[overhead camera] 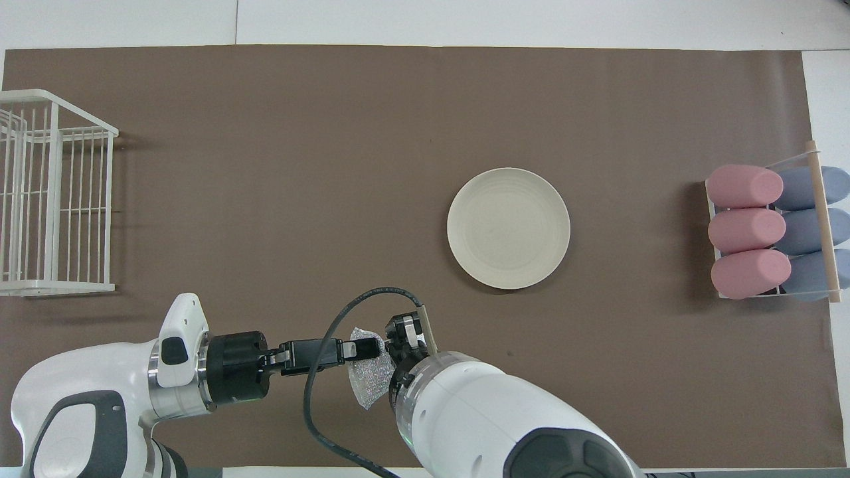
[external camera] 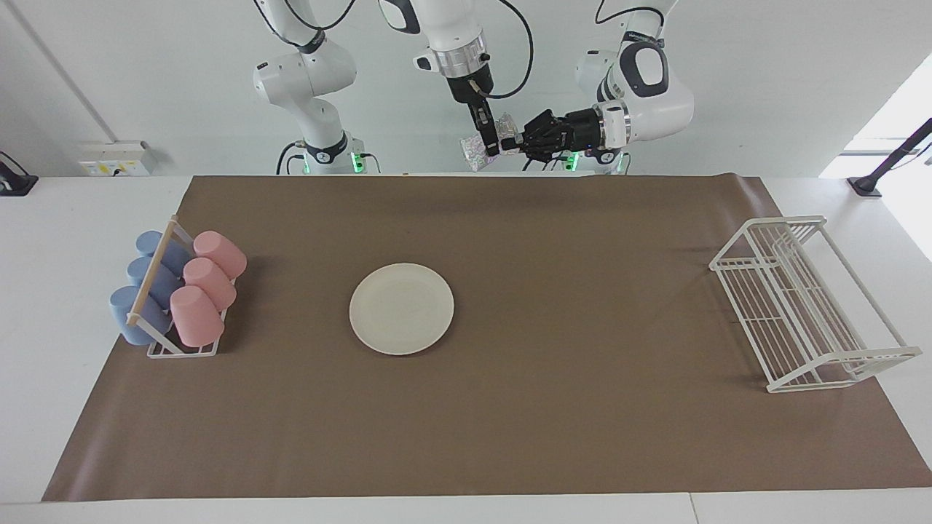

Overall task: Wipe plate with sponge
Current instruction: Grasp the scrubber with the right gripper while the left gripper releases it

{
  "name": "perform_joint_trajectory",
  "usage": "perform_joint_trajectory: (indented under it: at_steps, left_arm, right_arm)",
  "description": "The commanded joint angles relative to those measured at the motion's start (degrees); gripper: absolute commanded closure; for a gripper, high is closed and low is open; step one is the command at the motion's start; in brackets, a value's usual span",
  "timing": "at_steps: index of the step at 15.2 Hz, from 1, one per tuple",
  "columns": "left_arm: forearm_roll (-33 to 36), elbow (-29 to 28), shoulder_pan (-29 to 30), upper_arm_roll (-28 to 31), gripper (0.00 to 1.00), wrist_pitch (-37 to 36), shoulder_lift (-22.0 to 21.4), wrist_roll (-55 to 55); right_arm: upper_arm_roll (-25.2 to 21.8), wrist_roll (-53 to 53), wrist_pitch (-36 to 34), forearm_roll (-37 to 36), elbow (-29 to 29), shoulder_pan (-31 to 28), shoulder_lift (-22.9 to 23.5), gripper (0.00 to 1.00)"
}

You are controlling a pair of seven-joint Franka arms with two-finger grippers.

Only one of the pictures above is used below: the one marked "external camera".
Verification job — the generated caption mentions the cream round plate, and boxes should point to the cream round plate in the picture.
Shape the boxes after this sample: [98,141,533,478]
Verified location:
[349,263,455,356]

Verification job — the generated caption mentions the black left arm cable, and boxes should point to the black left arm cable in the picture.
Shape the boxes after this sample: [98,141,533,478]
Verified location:
[595,0,668,27]

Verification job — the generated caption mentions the black right base cables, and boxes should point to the black right base cables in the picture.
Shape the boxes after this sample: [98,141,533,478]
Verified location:
[275,140,381,175]

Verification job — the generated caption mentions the brown table mat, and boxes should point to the brown table mat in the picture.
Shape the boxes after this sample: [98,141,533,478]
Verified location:
[42,175,932,502]

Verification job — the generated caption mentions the black base cables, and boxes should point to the black base cables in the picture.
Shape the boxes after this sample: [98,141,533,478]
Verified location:
[275,140,381,175]
[522,149,583,173]

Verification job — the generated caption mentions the white wall socket box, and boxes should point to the white wall socket box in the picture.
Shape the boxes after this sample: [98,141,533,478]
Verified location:
[78,140,158,178]

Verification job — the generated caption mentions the white cup rack wooden bar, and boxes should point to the white cup rack wooden bar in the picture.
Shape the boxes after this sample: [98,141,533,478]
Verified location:
[126,215,238,359]

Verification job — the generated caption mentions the pink plastic cup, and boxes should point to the pink plastic cup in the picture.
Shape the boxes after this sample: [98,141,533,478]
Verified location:
[170,285,226,348]
[193,231,248,281]
[183,258,238,312]

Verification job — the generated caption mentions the black left base cables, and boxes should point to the black left base cables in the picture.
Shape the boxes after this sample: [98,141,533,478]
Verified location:
[522,149,583,173]

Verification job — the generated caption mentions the blue plastic cup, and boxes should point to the blue plastic cup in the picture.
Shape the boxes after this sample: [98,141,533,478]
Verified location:
[135,231,192,276]
[127,256,183,306]
[109,286,173,346]

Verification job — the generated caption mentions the black desk clamp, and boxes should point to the black desk clamp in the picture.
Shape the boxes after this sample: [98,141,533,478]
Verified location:
[0,151,39,197]

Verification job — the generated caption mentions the silver foil packet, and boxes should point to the silver foil packet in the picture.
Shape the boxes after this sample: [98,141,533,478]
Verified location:
[459,112,519,173]

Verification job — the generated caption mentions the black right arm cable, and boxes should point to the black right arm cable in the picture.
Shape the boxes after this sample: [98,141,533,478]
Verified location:
[253,0,536,100]

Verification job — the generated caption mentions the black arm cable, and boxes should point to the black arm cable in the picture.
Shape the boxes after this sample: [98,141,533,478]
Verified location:
[253,0,536,100]
[595,0,668,27]

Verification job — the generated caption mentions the white wire dish rack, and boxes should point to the white wire dish rack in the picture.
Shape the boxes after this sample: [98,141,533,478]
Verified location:
[709,215,923,394]

